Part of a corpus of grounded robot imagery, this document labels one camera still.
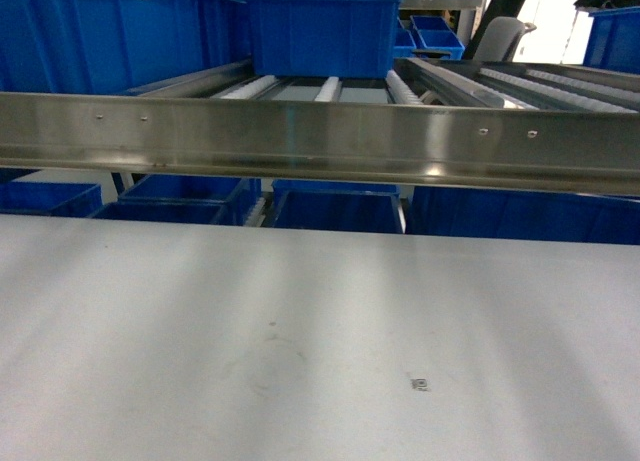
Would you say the blue bin below shelf centre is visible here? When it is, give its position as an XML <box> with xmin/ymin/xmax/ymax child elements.
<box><xmin>272</xmin><ymin>179</ymin><xmax>404</xmax><ymax>234</ymax></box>

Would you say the blue bin below shelf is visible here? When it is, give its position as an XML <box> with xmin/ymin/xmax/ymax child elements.
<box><xmin>92</xmin><ymin>174</ymin><xmax>262</xmax><ymax>226</ymax></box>
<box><xmin>272</xmin><ymin>179</ymin><xmax>404</xmax><ymax>234</ymax></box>
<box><xmin>408</xmin><ymin>186</ymin><xmax>639</xmax><ymax>245</ymax></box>

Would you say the blue bin below shelf right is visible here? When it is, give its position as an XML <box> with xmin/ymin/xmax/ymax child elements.
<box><xmin>408</xmin><ymin>186</ymin><xmax>639</xmax><ymax>245</ymax></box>

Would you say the blue bin below shelf left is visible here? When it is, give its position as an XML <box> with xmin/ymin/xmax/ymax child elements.
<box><xmin>92</xmin><ymin>174</ymin><xmax>262</xmax><ymax>226</ymax></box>

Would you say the white roller track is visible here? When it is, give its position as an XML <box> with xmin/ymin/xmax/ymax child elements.
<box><xmin>314</xmin><ymin>76</ymin><xmax>341</xmax><ymax>102</ymax></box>

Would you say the large blue bin on rollers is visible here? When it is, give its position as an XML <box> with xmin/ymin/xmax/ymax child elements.
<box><xmin>243</xmin><ymin>0</ymin><xmax>401</xmax><ymax>79</ymax></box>

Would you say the small QR code sticker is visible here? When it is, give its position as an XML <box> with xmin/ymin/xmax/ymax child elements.
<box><xmin>411</xmin><ymin>378</ymin><xmax>430</xmax><ymax>391</ymax></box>

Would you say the small blue bin background right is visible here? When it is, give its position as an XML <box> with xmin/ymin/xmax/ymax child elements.
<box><xmin>417</xmin><ymin>29</ymin><xmax>465</xmax><ymax>60</ymax></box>

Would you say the grey office chair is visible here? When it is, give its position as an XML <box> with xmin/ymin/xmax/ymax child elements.
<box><xmin>471</xmin><ymin>17</ymin><xmax>537</xmax><ymax>62</ymax></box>

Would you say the large blue bin upper left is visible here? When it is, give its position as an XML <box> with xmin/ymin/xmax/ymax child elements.
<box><xmin>1</xmin><ymin>0</ymin><xmax>251</xmax><ymax>94</ymax></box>

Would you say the blue bin upper right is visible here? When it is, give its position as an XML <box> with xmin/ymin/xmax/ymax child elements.
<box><xmin>583</xmin><ymin>7</ymin><xmax>639</xmax><ymax>74</ymax></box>

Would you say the stainless steel shelf front rail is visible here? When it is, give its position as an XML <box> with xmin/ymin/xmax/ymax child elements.
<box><xmin>1</xmin><ymin>92</ymin><xmax>639</xmax><ymax>196</ymax></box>

